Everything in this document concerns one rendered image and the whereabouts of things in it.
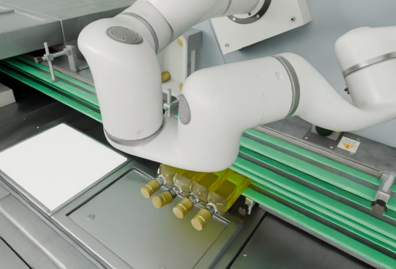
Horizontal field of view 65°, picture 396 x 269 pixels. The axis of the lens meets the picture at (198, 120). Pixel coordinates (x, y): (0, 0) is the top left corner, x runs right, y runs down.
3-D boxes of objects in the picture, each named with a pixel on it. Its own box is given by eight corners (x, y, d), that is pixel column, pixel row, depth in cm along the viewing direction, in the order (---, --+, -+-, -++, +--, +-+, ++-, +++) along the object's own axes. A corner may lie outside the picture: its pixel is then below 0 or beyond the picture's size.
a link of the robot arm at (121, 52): (115, 69, 54) (59, 118, 44) (104, -11, 45) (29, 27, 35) (188, 89, 51) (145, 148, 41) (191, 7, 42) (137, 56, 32)
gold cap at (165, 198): (162, 199, 86) (151, 205, 83) (164, 188, 86) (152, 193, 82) (171, 205, 85) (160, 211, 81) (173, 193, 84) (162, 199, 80)
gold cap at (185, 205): (182, 204, 85) (172, 214, 82) (182, 195, 83) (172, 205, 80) (193, 211, 83) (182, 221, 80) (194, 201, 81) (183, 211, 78)
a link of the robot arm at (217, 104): (232, 19, 46) (221, 99, 56) (83, 40, 39) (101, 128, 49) (301, 79, 35) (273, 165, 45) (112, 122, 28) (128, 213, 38)
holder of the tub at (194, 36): (164, 90, 125) (151, 98, 119) (162, 20, 110) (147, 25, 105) (199, 104, 117) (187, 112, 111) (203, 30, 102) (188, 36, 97)
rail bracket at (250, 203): (254, 195, 102) (233, 221, 92) (257, 179, 98) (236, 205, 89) (266, 201, 100) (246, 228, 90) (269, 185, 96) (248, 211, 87)
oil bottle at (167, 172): (196, 148, 108) (154, 182, 93) (197, 135, 105) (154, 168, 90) (210, 155, 106) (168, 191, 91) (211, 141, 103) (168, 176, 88)
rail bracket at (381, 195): (377, 175, 74) (365, 209, 65) (388, 150, 71) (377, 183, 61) (396, 182, 73) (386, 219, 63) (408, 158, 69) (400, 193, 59)
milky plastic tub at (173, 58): (163, 79, 122) (147, 86, 116) (161, 20, 110) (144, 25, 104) (199, 92, 113) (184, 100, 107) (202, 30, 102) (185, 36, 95)
